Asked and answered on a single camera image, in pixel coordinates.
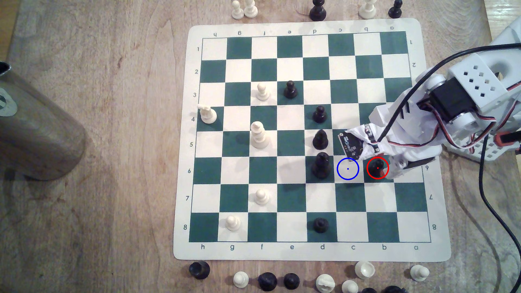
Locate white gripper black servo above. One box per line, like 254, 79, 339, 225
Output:
353, 98, 442, 180

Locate black chess queen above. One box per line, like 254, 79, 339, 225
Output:
311, 152, 332, 180

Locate black chess bishop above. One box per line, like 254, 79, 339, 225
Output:
312, 129, 329, 150

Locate green and white chess mat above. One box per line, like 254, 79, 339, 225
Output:
173, 18, 452, 262

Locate white chess queen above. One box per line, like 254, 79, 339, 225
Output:
249, 121, 270, 149

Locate white chess knight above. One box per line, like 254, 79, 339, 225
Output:
197, 103, 218, 125

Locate black chess rook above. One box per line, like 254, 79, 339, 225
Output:
189, 261, 211, 280

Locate orange and black clamp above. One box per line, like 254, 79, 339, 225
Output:
494, 131, 521, 154

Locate red black white servo wires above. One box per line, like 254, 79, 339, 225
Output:
385, 100, 521, 149

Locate gripper camera circuit board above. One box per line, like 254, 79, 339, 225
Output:
338, 130, 364, 160

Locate black base cable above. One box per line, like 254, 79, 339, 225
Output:
478, 130, 521, 247

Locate white perforated base plate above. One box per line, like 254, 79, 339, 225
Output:
441, 132, 501, 163

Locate black camera cable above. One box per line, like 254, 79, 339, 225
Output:
374, 43, 521, 143

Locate brown cylindrical post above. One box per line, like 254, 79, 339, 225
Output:
0, 61, 88, 181

